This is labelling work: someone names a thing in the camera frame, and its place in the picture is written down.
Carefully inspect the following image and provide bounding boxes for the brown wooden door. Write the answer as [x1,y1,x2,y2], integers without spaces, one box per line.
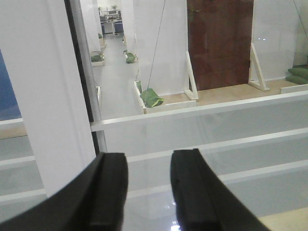
[187,0,254,90]

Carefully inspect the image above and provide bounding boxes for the white fixed glass panel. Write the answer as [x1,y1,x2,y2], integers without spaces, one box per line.
[0,0,95,218]

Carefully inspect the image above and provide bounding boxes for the blue door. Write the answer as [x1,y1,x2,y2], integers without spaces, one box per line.
[0,52,21,120]

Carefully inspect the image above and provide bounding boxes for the green sandbag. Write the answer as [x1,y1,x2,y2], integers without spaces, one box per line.
[140,88,164,108]

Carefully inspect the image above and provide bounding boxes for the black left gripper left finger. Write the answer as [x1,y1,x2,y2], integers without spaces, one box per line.
[0,153,128,231]

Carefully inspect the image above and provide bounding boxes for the white framed sliding glass door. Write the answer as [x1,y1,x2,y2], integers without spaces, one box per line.
[65,0,308,231]

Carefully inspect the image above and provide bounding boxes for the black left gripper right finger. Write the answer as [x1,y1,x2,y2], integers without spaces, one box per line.
[170,149,268,231]

